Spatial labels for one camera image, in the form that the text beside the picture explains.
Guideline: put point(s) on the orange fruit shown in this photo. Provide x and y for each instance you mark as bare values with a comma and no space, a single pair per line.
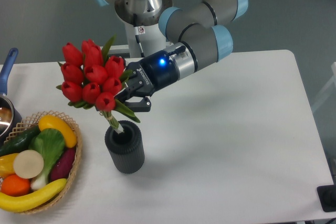
15,186

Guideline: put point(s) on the red tulip bouquet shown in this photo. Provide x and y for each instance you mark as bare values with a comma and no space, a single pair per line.
92,79

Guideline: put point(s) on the yellow banana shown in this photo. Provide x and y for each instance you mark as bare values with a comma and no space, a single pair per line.
32,200

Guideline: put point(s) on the purple sweet potato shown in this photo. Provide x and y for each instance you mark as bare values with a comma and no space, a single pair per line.
64,165

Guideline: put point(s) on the green cucumber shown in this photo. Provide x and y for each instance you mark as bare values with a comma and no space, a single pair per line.
20,142

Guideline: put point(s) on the dark grey ribbed vase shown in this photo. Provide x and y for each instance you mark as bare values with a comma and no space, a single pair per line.
126,149

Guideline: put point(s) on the woven wicker basket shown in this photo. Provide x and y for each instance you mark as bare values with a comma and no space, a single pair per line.
33,120

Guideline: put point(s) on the beige round disc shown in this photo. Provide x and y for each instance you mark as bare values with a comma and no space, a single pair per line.
28,164

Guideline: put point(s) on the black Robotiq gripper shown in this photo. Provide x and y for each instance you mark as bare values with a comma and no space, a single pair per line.
149,75

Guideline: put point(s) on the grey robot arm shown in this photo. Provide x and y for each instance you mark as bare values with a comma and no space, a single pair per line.
171,43

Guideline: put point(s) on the green bok choy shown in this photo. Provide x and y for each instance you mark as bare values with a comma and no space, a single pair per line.
50,144

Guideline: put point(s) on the black device at edge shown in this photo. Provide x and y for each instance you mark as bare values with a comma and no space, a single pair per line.
326,195

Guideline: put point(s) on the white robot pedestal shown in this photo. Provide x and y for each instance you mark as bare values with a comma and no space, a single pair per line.
141,22

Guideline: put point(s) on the yellow bell pepper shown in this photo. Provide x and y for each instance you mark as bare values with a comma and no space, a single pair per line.
6,165

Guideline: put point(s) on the blue handled saucepan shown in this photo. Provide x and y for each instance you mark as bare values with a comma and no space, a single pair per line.
9,115

